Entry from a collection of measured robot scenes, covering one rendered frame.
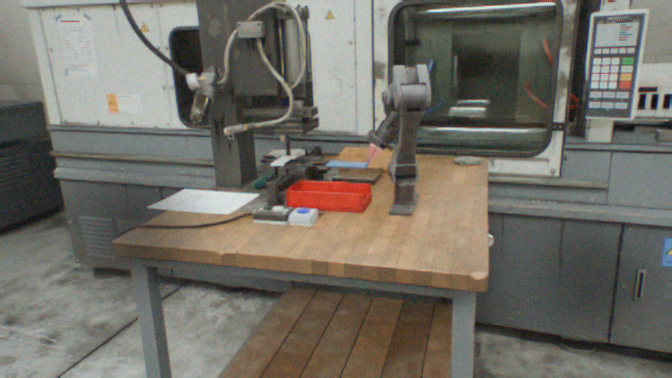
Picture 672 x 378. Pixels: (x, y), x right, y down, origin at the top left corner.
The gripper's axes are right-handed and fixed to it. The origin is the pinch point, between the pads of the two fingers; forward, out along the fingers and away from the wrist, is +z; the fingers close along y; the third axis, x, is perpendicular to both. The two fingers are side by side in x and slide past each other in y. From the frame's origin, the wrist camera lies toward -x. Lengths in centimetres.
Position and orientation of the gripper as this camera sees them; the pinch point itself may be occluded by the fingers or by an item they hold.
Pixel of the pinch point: (368, 161)
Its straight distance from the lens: 170.9
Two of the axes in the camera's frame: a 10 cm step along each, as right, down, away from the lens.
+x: -2.4, 2.5, -9.4
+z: -4.8, 8.1, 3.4
